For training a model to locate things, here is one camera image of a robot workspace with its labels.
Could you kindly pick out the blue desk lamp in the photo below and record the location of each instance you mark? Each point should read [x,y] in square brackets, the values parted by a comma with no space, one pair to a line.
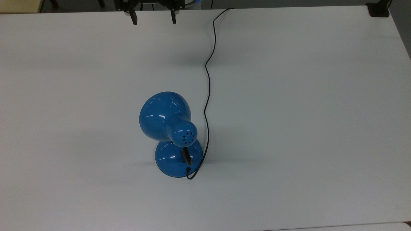
[160,115]

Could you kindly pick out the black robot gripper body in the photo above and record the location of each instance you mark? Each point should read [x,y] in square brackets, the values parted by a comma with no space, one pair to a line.
[150,1]

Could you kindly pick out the wooden side table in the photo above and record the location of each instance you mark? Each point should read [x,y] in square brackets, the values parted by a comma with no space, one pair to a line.
[19,4]

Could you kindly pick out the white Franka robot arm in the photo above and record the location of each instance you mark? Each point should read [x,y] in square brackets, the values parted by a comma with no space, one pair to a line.
[194,1]

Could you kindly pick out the black clamp-mounted pole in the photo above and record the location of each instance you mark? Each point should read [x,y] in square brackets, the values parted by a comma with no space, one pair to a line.
[379,9]

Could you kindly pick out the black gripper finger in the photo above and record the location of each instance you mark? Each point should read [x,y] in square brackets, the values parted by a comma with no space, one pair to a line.
[133,17]
[173,16]

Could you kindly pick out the black chair leg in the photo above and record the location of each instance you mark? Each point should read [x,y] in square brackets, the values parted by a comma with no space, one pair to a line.
[54,3]
[101,2]

